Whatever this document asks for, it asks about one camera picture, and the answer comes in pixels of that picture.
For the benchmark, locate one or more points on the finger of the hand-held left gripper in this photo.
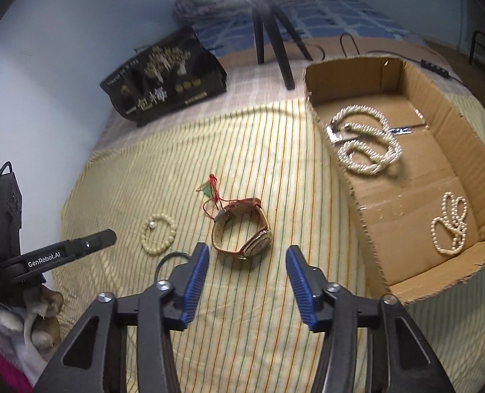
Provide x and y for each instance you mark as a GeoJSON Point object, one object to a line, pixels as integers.
{"type": "Point", "coordinates": [62, 249]}

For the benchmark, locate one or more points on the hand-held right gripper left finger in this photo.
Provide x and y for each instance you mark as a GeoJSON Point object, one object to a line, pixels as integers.
{"type": "Point", "coordinates": [195, 278]}

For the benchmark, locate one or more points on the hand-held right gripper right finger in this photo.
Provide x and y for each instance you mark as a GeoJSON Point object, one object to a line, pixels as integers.
{"type": "Point", "coordinates": [302, 282]}

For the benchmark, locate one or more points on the cardboard box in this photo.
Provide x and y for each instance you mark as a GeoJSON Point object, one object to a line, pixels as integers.
{"type": "Point", "coordinates": [410, 180]}

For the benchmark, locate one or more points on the person's left hand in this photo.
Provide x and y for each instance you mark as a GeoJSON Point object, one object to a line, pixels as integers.
{"type": "Point", "coordinates": [48, 299]}

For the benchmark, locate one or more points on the pink cloth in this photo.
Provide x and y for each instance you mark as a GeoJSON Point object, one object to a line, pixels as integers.
{"type": "Point", "coordinates": [1, 370]}

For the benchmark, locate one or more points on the yellow striped sheet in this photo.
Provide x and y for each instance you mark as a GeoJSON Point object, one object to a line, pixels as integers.
{"type": "Point", "coordinates": [267, 151]}

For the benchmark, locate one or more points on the small dark metal clip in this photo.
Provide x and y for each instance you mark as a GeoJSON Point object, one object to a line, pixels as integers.
{"type": "Point", "coordinates": [400, 131]}

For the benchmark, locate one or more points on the black bag with gold print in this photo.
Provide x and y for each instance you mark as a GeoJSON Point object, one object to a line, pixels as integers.
{"type": "Point", "coordinates": [160, 77]}

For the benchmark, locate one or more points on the black tripod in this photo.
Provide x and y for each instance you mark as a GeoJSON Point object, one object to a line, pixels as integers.
{"type": "Point", "coordinates": [281, 49]}

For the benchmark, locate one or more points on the blue patterned blanket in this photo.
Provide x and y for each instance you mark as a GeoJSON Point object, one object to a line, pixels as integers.
{"type": "Point", "coordinates": [349, 12]}

